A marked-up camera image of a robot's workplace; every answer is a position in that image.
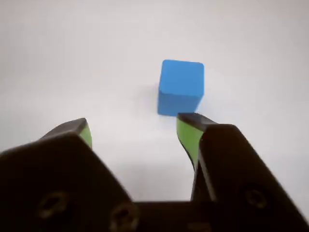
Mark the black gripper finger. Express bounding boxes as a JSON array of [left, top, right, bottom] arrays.
[[176, 112, 309, 232], [0, 117, 143, 232]]

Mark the blue lego block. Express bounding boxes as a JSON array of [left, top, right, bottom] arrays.
[[157, 59, 205, 116]]

